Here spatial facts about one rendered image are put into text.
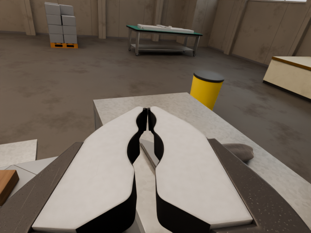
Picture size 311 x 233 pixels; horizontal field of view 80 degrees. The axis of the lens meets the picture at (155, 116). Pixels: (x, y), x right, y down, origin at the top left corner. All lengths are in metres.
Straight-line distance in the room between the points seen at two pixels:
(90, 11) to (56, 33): 2.69
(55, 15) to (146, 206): 6.63
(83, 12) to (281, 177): 8.93
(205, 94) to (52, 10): 5.35
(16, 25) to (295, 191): 9.12
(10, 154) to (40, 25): 8.10
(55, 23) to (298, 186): 6.78
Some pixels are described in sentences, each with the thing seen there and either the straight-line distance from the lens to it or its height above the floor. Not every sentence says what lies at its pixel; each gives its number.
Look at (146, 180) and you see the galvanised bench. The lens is 0.61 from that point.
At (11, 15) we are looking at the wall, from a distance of 9.17.
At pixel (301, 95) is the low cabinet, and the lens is 5.84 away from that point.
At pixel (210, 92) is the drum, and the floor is 0.54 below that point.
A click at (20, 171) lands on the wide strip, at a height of 0.87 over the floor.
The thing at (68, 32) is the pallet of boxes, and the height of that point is 0.47.
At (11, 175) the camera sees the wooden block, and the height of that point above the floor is 0.92.
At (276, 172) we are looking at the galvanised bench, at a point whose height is 1.05.
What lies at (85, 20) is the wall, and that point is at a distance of 9.23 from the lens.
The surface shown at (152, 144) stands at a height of 1.06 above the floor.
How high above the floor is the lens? 1.51
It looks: 30 degrees down
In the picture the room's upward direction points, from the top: 8 degrees clockwise
